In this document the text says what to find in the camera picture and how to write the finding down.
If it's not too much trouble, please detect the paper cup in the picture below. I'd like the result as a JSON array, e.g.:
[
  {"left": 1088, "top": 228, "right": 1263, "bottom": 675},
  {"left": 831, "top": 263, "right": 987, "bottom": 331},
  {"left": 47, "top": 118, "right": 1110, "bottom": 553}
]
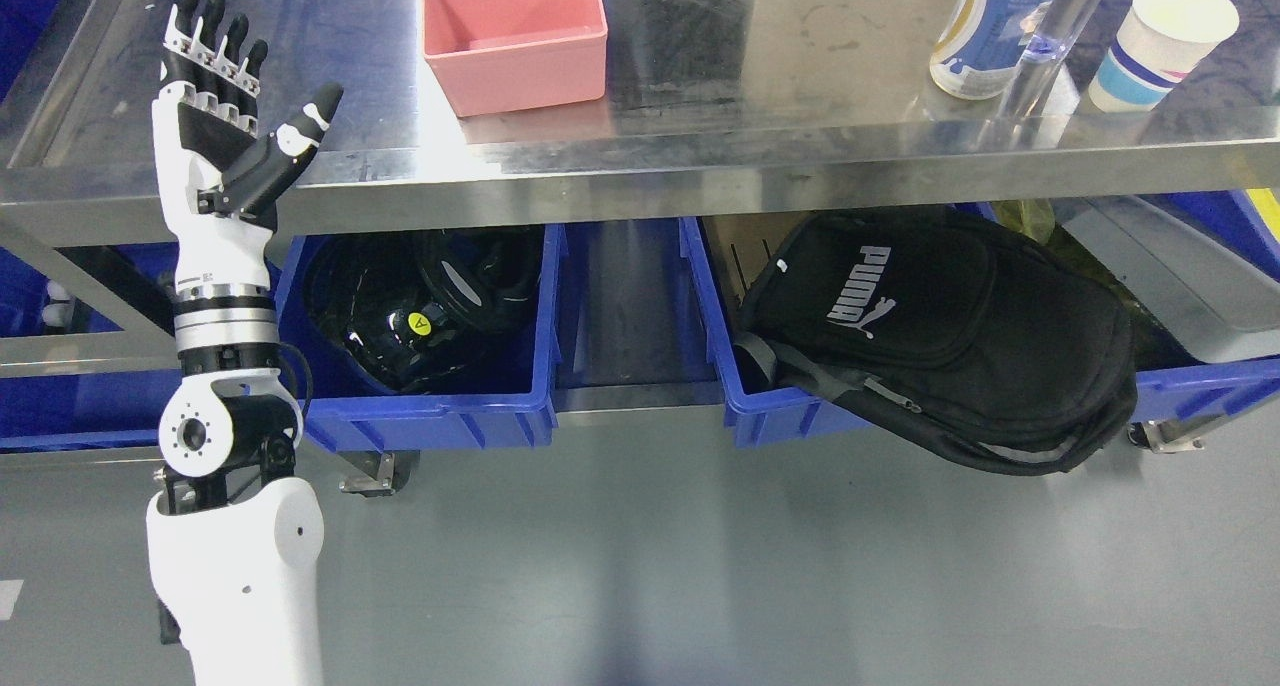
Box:
[{"left": 1085, "top": 0, "right": 1240, "bottom": 113}]

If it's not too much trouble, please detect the clear glass tube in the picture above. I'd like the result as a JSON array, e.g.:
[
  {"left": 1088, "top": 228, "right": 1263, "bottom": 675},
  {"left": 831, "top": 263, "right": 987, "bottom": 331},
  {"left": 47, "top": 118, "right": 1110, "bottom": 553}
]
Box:
[{"left": 998, "top": 0, "right": 1101, "bottom": 120}]

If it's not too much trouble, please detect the stainless steel table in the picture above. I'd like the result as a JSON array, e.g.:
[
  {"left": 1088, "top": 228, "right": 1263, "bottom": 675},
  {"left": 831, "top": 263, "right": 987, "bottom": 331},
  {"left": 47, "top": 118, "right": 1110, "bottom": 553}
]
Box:
[{"left": 3, "top": 0, "right": 1277, "bottom": 378}]

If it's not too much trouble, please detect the blue bin with helmet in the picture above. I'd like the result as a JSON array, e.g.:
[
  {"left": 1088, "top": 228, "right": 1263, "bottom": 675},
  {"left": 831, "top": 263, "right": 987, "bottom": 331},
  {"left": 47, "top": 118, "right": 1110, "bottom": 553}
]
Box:
[{"left": 276, "top": 225, "right": 567, "bottom": 453}]

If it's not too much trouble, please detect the pink plastic storage box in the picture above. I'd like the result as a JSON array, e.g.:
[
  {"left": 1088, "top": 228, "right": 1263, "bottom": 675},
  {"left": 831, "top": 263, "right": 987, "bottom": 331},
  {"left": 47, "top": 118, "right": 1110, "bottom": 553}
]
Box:
[{"left": 421, "top": 0, "right": 609, "bottom": 118}]

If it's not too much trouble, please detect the black helmet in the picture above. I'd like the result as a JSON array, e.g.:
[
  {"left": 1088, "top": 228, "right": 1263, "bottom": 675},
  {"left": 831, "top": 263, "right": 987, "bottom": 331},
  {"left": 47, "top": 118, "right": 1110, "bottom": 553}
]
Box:
[{"left": 302, "top": 227, "right": 545, "bottom": 395}]

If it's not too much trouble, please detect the black Puma backpack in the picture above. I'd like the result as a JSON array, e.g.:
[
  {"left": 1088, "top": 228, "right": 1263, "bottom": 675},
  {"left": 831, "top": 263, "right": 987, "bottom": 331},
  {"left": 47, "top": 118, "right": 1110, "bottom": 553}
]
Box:
[{"left": 733, "top": 206, "right": 1138, "bottom": 477}]

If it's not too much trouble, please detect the blue bin with backpack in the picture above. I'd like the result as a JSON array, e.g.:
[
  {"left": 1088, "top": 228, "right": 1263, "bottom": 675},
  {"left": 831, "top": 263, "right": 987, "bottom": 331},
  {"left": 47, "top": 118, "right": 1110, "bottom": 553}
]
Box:
[{"left": 678, "top": 191, "right": 1279, "bottom": 448}]

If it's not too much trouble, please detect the white blue plastic bottle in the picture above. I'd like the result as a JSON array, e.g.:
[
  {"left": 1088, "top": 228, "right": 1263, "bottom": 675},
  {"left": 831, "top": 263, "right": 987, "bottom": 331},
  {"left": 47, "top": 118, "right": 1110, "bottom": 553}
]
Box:
[{"left": 929, "top": 0, "right": 1053, "bottom": 101}]

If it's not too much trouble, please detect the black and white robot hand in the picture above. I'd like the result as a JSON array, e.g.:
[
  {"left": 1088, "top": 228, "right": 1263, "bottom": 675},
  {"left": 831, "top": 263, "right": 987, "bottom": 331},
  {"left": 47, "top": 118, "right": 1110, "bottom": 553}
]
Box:
[{"left": 151, "top": 0, "right": 344, "bottom": 299}]

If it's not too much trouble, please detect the grey plastic box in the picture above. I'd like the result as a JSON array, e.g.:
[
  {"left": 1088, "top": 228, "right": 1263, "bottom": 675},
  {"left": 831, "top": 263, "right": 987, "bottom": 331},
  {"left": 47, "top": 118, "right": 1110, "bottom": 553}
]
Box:
[{"left": 1051, "top": 197, "right": 1279, "bottom": 363}]

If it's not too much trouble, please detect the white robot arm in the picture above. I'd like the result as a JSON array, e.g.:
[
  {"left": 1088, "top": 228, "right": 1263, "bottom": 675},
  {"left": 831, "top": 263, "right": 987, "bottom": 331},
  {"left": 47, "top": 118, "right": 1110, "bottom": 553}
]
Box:
[{"left": 145, "top": 284, "right": 325, "bottom": 685}]

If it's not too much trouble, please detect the blue bin far left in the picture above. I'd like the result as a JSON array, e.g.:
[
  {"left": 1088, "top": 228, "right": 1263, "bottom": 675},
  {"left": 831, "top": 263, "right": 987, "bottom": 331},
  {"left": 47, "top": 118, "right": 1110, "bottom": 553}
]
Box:
[{"left": 1, "top": 250, "right": 180, "bottom": 453}]

